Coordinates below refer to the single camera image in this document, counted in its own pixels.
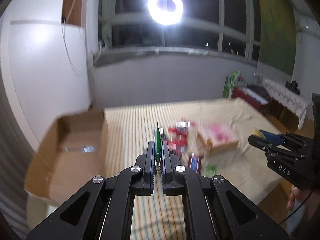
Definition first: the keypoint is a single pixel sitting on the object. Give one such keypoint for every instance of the green yellow wall poster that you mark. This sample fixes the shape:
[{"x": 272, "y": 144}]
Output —
[{"x": 278, "y": 35}]

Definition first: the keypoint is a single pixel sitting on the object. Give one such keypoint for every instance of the bright ring light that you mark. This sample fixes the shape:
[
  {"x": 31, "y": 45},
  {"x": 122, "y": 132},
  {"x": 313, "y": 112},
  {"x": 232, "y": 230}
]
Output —
[{"x": 164, "y": 16}]

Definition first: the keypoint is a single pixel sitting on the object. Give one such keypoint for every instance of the red clear pretzel packet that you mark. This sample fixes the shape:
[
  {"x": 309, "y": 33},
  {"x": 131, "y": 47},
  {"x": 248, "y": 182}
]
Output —
[{"x": 176, "y": 148}]

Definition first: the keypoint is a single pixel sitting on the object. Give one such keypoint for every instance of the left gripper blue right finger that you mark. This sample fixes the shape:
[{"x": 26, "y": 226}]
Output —
[{"x": 166, "y": 167}]

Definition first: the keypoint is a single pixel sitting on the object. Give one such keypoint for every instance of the white lace covered side table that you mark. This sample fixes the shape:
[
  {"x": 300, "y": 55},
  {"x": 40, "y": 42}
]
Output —
[{"x": 297, "y": 104}]

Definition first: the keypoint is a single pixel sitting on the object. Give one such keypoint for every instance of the red storage box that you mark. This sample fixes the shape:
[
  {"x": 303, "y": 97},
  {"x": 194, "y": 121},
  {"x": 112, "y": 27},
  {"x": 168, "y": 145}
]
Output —
[{"x": 252, "y": 98}]

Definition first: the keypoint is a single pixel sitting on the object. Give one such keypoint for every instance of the dark figurine on side table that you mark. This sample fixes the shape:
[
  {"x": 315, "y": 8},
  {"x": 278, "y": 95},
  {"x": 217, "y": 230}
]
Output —
[{"x": 292, "y": 86}]

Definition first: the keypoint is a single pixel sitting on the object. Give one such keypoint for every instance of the brown cardboard box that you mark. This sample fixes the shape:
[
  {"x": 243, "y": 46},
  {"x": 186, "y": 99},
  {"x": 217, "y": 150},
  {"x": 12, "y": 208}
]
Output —
[{"x": 71, "y": 153}]

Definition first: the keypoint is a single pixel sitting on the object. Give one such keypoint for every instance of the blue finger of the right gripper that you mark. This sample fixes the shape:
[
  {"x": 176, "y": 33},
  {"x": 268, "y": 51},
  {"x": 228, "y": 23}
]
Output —
[
  {"x": 272, "y": 138},
  {"x": 258, "y": 133}
]

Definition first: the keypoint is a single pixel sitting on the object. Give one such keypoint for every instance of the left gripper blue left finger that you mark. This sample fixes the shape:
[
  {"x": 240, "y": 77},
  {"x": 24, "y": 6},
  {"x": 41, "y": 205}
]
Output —
[{"x": 149, "y": 166}]

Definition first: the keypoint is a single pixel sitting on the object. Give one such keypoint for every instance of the green candy packet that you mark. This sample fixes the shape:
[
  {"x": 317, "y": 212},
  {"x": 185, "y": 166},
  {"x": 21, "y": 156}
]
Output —
[{"x": 158, "y": 153}]

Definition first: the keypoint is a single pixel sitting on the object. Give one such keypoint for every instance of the green white shopping bag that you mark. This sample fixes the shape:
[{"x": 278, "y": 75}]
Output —
[{"x": 230, "y": 82}]

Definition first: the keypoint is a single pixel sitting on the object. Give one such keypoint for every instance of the packaged sliced bread loaf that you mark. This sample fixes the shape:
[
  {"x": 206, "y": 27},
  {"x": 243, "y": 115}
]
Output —
[{"x": 209, "y": 139}]

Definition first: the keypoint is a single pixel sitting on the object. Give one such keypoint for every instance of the brown Snickers bar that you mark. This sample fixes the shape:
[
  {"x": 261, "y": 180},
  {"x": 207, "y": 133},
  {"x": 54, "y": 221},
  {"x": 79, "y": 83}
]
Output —
[{"x": 194, "y": 163}]

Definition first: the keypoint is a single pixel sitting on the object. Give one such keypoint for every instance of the dark bun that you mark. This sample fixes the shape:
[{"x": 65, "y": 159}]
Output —
[{"x": 184, "y": 125}]

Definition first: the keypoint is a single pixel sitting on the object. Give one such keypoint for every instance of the person's right hand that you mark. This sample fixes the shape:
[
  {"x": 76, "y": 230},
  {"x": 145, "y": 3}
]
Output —
[{"x": 296, "y": 195}]

